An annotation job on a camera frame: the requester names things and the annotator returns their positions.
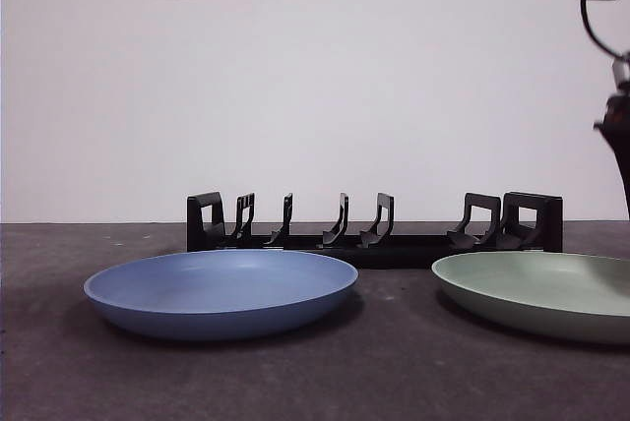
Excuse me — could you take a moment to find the pale green round plate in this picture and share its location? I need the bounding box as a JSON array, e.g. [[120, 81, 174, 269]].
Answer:
[[430, 251, 630, 346]]

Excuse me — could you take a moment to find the blue round plate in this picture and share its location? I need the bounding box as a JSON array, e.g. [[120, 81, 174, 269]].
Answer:
[[83, 249, 359, 342]]

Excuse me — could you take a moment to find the black plate rack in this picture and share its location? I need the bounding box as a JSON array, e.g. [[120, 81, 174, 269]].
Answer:
[[185, 191, 565, 271]]

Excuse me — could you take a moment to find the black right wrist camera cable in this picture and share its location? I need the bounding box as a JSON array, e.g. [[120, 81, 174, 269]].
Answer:
[[579, 0, 630, 93]]

